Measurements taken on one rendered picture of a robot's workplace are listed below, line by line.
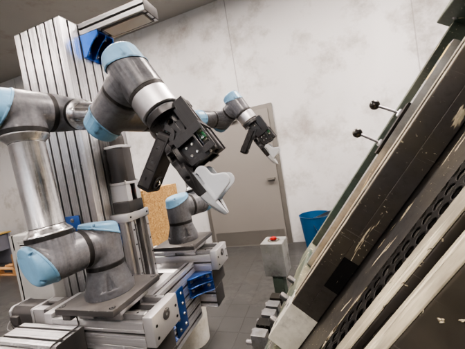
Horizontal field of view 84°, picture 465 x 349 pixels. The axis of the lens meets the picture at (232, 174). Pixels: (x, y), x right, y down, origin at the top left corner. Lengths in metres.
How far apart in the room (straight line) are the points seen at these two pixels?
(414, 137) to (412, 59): 3.72
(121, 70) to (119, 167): 0.66
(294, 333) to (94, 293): 0.58
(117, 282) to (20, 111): 0.55
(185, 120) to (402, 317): 0.39
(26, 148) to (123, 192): 0.41
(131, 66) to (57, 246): 0.53
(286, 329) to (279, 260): 0.72
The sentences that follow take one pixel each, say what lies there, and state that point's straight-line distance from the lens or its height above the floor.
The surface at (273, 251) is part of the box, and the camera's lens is 1.43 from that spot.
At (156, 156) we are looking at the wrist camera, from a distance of 0.48.
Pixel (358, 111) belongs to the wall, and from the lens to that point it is 4.06.
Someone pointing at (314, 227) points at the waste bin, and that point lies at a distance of 3.52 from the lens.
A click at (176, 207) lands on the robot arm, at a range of 1.29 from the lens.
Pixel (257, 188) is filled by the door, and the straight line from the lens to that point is 4.07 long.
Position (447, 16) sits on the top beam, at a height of 1.80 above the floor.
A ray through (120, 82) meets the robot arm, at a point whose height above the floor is 1.56.
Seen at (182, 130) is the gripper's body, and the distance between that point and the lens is 0.47.
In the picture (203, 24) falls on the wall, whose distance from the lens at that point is 4.77.
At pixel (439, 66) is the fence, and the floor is 1.59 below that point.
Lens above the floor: 1.39
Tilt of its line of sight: 3 degrees down
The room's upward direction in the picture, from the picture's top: 9 degrees counter-clockwise
